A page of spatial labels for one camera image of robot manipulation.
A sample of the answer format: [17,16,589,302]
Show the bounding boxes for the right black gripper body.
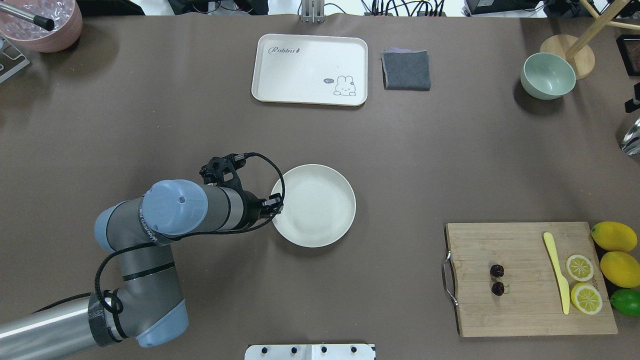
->
[624,82,640,114]

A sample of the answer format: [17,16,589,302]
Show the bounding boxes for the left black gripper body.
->
[199,153,262,230]

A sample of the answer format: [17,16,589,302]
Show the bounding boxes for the beige round plate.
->
[271,164,357,248]

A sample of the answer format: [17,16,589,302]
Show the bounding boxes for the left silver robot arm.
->
[1,152,286,360]

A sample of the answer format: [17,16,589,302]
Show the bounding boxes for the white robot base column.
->
[244,343,377,360]

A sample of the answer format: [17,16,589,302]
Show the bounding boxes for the white rabbit tray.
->
[251,33,369,107]

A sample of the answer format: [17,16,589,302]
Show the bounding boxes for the dark red cherry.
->
[491,281,510,297]
[489,264,505,279]

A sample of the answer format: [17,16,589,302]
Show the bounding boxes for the metal scoop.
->
[619,117,640,158]

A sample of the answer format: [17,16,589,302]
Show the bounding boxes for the wooden cup stand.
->
[539,0,639,80]

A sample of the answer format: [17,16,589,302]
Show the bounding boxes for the mint green bowl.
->
[519,52,577,100]

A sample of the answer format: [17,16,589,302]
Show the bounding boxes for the yellow lemon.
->
[599,251,640,289]
[590,221,638,253]

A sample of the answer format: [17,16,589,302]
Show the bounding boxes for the lemon slice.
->
[566,254,595,283]
[570,282,603,315]

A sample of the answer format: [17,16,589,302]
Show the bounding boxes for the grey folded cloth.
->
[381,48,432,91]

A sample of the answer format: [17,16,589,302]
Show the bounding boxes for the yellow plastic knife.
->
[542,231,571,315]

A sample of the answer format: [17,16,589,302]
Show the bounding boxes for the green lime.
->
[609,288,640,317]

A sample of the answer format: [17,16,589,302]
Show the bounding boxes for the bamboo cutting board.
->
[445,221,618,338]

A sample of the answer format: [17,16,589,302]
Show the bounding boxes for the pink bowl with ice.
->
[0,0,83,53]

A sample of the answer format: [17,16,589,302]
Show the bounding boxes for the aluminium frame post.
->
[299,0,326,24]

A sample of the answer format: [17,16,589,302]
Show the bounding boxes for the white wire cup rack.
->
[0,35,31,84]

